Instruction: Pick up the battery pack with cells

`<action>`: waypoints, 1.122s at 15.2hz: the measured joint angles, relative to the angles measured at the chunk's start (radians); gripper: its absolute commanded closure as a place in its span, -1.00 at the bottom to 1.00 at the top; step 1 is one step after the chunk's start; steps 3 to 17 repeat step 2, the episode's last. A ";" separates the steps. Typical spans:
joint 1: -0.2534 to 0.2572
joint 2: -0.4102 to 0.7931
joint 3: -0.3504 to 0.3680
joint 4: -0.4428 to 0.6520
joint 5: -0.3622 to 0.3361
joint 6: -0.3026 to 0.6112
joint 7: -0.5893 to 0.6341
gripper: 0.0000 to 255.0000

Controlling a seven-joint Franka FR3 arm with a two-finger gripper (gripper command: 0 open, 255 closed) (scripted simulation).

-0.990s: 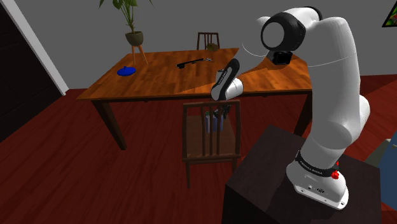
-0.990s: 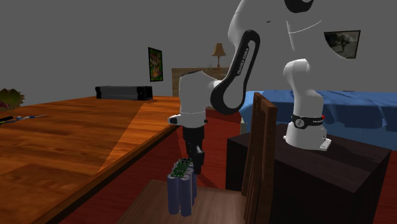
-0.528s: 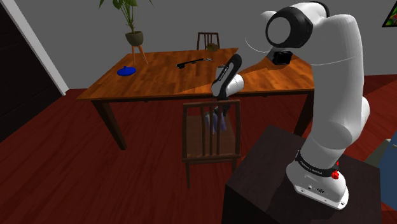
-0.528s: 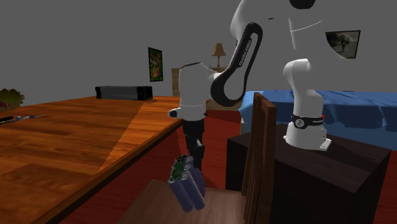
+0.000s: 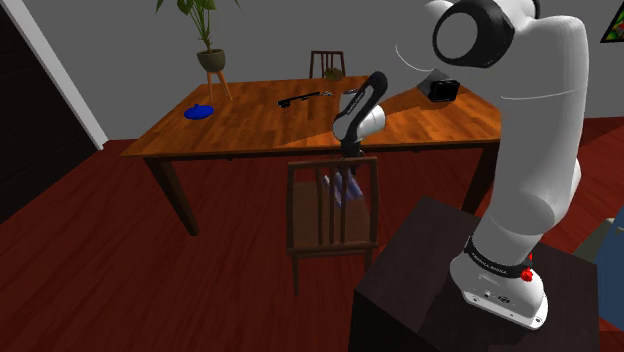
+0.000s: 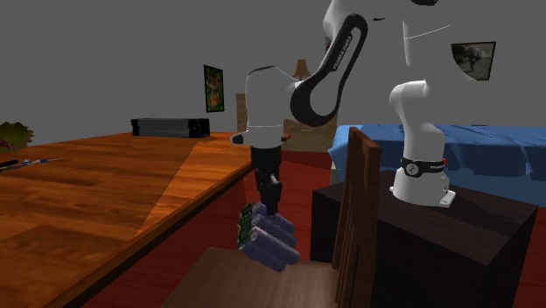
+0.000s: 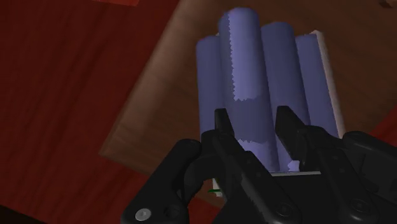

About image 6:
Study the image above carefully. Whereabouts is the green leafy plant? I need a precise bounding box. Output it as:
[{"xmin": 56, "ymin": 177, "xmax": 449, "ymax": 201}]
[{"xmin": 0, "ymin": 121, "xmax": 36, "ymax": 154}]

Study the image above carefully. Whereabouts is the colourful wall picture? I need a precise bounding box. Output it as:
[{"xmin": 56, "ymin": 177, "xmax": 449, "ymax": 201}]
[{"xmin": 202, "ymin": 64, "xmax": 226, "ymax": 114}]

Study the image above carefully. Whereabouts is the beige table lamp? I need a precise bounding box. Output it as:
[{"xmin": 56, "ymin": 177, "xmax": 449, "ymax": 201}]
[{"xmin": 291, "ymin": 59, "xmax": 313, "ymax": 82}]

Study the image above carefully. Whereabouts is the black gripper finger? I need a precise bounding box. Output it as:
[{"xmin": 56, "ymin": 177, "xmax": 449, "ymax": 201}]
[{"xmin": 259, "ymin": 178, "xmax": 284, "ymax": 215}]

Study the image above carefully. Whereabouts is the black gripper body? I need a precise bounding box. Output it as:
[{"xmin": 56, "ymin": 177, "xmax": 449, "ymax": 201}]
[{"xmin": 249, "ymin": 145, "xmax": 283, "ymax": 184}]

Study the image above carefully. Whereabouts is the grey wall picture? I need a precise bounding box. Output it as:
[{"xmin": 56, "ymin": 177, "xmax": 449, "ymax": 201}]
[{"xmin": 451, "ymin": 40, "xmax": 497, "ymax": 82}]

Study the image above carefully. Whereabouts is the brown wooden chair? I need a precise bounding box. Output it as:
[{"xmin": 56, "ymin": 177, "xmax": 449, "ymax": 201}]
[{"xmin": 161, "ymin": 126, "xmax": 383, "ymax": 308}]

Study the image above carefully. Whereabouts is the brown wooden table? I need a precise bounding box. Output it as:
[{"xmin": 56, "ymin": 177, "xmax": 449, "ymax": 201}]
[{"xmin": 0, "ymin": 131, "xmax": 254, "ymax": 308}]

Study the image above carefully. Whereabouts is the long black and grey box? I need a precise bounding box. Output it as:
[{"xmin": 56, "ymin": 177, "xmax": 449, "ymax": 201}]
[{"xmin": 129, "ymin": 117, "xmax": 212, "ymax": 139}]

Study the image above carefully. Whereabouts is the dark robot stand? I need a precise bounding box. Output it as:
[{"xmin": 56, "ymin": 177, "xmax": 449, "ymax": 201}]
[{"xmin": 310, "ymin": 170, "xmax": 540, "ymax": 308}]

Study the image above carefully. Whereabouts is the blue battery pack with circuit board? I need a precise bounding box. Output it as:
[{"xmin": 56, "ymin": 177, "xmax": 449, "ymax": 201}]
[{"xmin": 236, "ymin": 201, "xmax": 301, "ymax": 273}]

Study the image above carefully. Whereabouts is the bed with blue cover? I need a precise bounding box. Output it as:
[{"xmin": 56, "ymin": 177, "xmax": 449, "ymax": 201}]
[{"xmin": 327, "ymin": 123, "xmax": 546, "ymax": 209}]

